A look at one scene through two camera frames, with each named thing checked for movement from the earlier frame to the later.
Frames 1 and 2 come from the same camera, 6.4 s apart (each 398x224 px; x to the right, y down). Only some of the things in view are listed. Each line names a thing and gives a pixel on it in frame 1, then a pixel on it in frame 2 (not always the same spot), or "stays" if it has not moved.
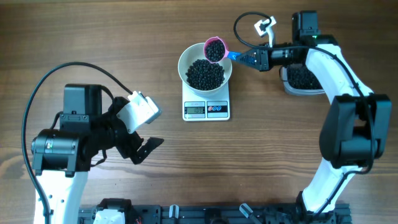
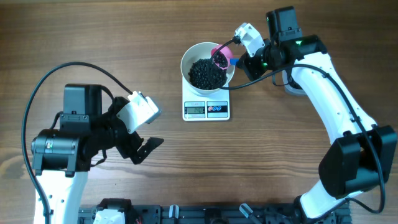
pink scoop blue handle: x=235 y=55 -> x=228 y=53
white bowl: x=196 y=52 stays
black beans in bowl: x=202 y=74 stays
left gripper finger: x=152 y=144 stays
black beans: x=215 y=50 -> x=221 y=59
